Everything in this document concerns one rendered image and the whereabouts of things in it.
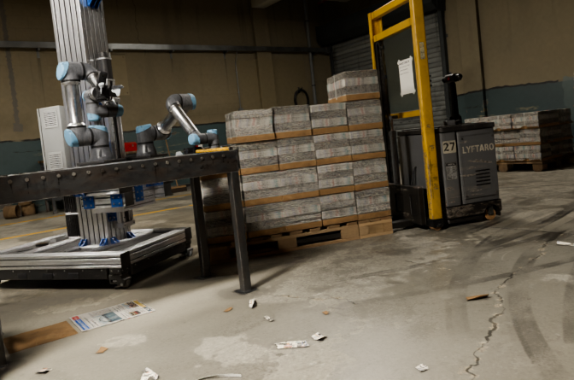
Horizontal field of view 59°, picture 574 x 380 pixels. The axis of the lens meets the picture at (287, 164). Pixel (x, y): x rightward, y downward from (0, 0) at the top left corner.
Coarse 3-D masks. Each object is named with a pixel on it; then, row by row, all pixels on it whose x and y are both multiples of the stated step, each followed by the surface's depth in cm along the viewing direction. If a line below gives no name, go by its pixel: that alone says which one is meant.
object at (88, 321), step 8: (120, 304) 284; (128, 304) 283; (136, 304) 281; (144, 304) 280; (96, 312) 275; (104, 312) 274; (112, 312) 272; (120, 312) 271; (128, 312) 269; (136, 312) 268; (144, 312) 266; (72, 320) 265; (80, 320) 263; (88, 320) 262; (96, 320) 261; (104, 320) 260; (112, 320) 258; (120, 320) 258; (80, 328) 252; (88, 328) 251
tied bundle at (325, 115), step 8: (320, 104) 380; (328, 104) 382; (336, 104) 383; (344, 104) 385; (312, 112) 378; (320, 112) 380; (328, 112) 382; (336, 112) 384; (344, 112) 386; (312, 120) 379; (320, 120) 380; (328, 120) 382; (336, 120) 384; (344, 120) 386; (312, 128) 380
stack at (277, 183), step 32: (256, 160) 366; (288, 160) 373; (224, 192) 360; (256, 192) 367; (288, 192) 374; (352, 192) 389; (224, 224) 361; (256, 224) 367; (288, 224) 375; (352, 224) 389; (224, 256) 361; (256, 256) 368
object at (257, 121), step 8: (232, 112) 362; (240, 112) 360; (248, 112) 362; (256, 112) 364; (264, 112) 366; (232, 120) 365; (240, 120) 361; (248, 120) 362; (256, 120) 364; (264, 120) 366; (232, 128) 366; (240, 128) 361; (248, 128) 363; (256, 128) 364; (264, 128) 366; (232, 136) 371; (240, 136) 361
